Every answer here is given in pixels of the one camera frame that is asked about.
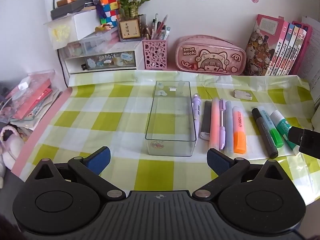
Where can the pink highlighter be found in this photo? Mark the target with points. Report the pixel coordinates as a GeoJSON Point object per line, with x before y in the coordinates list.
{"type": "Point", "coordinates": [214, 122]}

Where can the green white glue stick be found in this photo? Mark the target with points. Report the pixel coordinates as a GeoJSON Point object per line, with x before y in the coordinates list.
{"type": "Point", "coordinates": [281, 125]}

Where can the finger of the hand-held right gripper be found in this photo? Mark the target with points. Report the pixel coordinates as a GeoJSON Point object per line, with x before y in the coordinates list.
{"type": "Point", "coordinates": [295, 135]}

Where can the pink cartoon pencil case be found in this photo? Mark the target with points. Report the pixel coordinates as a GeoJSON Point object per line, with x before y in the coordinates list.
{"type": "Point", "coordinates": [210, 55]}

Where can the white storage box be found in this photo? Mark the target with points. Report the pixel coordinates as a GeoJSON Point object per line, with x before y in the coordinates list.
{"type": "Point", "coordinates": [82, 25]}

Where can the green checkered tablecloth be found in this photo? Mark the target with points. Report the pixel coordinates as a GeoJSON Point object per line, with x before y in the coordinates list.
{"type": "Point", "coordinates": [100, 120]}

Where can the clear stackable storage box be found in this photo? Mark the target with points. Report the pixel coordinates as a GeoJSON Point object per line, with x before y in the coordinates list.
{"type": "Point", "coordinates": [100, 42]}
{"type": "Point", "coordinates": [71, 50]}

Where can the purple tassel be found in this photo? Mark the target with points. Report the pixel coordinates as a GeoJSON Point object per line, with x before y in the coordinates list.
{"type": "Point", "coordinates": [99, 11]}

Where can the clear plastic organizer box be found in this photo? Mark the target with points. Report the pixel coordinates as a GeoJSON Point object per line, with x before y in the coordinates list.
{"type": "Point", "coordinates": [170, 145]}

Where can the lucky bamboo in glass pot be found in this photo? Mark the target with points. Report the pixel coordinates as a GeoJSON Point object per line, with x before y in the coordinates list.
{"type": "Point", "coordinates": [130, 10]}

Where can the green highlighter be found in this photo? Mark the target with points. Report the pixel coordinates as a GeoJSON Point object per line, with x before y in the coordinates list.
{"type": "Point", "coordinates": [273, 131]}

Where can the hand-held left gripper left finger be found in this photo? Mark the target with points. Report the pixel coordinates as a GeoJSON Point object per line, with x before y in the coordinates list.
{"type": "Point", "coordinates": [98, 158]}

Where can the dark grey case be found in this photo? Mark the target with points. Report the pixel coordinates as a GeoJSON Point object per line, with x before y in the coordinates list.
{"type": "Point", "coordinates": [205, 120]}

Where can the black marker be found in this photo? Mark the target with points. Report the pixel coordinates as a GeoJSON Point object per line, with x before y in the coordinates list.
{"type": "Point", "coordinates": [265, 132]}

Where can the white drawer unit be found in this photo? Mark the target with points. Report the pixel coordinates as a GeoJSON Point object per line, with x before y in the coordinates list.
{"type": "Point", "coordinates": [105, 60]}

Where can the pink perforated pen holder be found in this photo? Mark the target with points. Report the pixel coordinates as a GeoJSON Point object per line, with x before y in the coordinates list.
{"type": "Point", "coordinates": [155, 55]}

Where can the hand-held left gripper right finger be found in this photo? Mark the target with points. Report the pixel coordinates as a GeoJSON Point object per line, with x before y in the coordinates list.
{"type": "Point", "coordinates": [218, 160]}

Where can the white eraser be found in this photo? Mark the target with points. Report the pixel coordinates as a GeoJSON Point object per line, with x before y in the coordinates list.
{"type": "Point", "coordinates": [242, 94]}

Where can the clear case with pink booklets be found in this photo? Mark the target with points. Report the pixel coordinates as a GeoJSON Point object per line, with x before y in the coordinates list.
{"type": "Point", "coordinates": [27, 100]}

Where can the lavender highlighter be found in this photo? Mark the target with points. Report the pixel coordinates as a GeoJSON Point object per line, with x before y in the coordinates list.
{"type": "Point", "coordinates": [228, 135]}

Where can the orange highlighter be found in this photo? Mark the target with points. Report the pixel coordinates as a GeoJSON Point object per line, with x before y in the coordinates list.
{"type": "Point", "coordinates": [239, 132]}

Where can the stack of printed papers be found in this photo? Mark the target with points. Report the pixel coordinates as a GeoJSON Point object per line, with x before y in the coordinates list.
{"type": "Point", "coordinates": [313, 55]}

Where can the small brown figurine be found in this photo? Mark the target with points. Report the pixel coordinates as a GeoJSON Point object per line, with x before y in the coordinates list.
{"type": "Point", "coordinates": [103, 27]}

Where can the bunch of pens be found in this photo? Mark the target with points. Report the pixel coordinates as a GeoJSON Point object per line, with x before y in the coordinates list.
{"type": "Point", "coordinates": [157, 30]}

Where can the lilac correction pen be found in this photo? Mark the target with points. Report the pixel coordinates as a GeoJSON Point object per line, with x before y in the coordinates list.
{"type": "Point", "coordinates": [196, 112]}

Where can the black binder clip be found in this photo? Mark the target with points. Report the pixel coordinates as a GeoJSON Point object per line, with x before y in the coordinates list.
{"type": "Point", "coordinates": [84, 67]}

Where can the purple pen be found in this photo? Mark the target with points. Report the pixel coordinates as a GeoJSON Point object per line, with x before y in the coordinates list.
{"type": "Point", "coordinates": [222, 130]}

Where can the white plush toy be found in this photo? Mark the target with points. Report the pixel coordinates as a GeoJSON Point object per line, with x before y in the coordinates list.
{"type": "Point", "coordinates": [10, 152]}

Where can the grey black case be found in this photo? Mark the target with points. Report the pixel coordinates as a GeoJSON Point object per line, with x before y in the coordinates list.
{"type": "Point", "coordinates": [72, 7]}

